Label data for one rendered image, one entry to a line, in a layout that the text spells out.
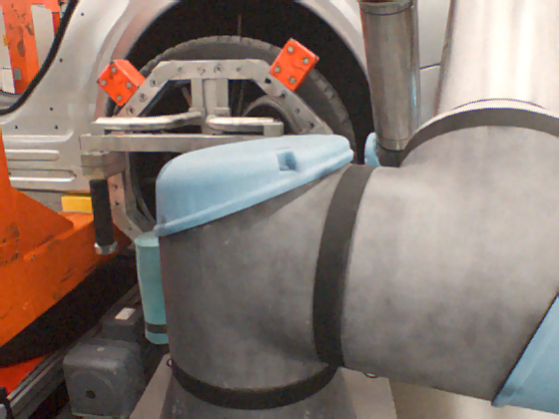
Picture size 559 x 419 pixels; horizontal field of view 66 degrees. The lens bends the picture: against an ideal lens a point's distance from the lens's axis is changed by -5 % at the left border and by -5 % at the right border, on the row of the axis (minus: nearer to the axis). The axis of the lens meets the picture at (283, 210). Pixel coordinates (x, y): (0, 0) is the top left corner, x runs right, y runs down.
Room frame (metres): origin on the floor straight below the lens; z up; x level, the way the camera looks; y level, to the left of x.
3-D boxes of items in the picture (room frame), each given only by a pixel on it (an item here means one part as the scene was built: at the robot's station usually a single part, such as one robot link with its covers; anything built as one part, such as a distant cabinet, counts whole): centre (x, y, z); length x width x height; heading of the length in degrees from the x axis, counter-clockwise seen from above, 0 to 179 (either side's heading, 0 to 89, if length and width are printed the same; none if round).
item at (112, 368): (1.12, 0.46, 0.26); 0.42 x 0.18 x 0.35; 172
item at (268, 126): (0.90, 0.08, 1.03); 0.19 x 0.18 x 0.11; 172
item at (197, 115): (0.93, 0.27, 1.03); 0.19 x 0.18 x 0.11; 172
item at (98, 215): (0.83, 0.36, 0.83); 0.04 x 0.04 x 0.16
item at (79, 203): (1.37, 0.63, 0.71); 0.14 x 0.14 x 0.05; 82
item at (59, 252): (1.20, 0.65, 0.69); 0.52 x 0.17 x 0.35; 172
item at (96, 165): (0.86, 0.36, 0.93); 0.09 x 0.05 x 0.05; 172
